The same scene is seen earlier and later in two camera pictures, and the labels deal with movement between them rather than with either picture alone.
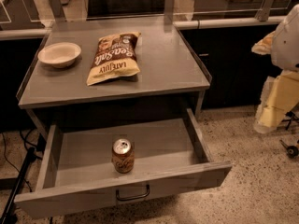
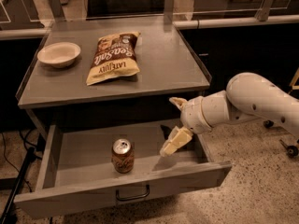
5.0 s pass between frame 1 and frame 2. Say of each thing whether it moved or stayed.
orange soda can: stayed
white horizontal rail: stayed
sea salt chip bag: stayed
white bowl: stayed
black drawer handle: stayed
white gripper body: moved
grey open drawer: stayed
